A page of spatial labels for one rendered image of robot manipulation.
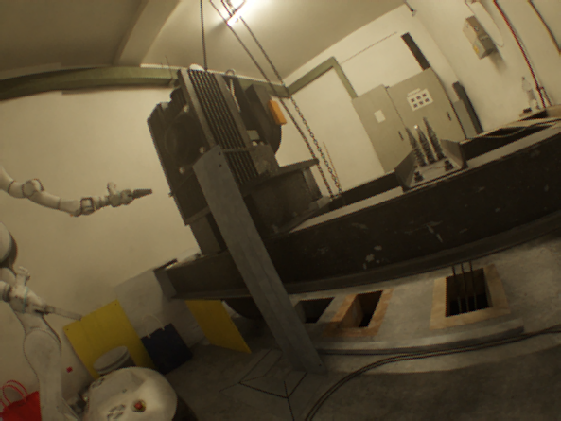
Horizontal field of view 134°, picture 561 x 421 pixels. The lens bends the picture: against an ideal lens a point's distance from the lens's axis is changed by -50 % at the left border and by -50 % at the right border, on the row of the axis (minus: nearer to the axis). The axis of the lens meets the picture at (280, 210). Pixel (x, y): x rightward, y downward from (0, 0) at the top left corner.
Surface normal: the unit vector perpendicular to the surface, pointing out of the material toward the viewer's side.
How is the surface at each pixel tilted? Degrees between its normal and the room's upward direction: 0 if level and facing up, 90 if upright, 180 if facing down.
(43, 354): 90
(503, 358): 0
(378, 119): 90
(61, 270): 90
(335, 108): 90
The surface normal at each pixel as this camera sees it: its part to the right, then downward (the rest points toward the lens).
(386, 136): -0.56, 0.29
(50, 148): 0.72, -0.29
